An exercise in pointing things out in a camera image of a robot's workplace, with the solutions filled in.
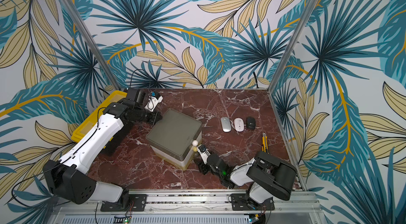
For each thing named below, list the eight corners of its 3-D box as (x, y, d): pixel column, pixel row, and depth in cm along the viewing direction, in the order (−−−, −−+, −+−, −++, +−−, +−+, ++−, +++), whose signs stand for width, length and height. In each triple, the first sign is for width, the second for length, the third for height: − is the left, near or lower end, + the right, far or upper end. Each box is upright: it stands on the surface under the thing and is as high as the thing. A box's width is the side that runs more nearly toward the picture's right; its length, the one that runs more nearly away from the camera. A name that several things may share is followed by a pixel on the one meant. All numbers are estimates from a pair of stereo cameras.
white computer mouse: (235, 131, 100) (235, 130, 98) (233, 119, 105) (234, 117, 104) (244, 131, 100) (245, 130, 98) (242, 119, 105) (243, 117, 104)
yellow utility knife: (262, 152, 92) (263, 151, 90) (261, 133, 100) (262, 132, 98) (267, 153, 92) (268, 152, 90) (266, 134, 100) (267, 132, 98)
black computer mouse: (247, 129, 101) (248, 127, 99) (245, 119, 106) (246, 116, 104) (255, 129, 101) (256, 127, 99) (253, 119, 106) (254, 116, 104)
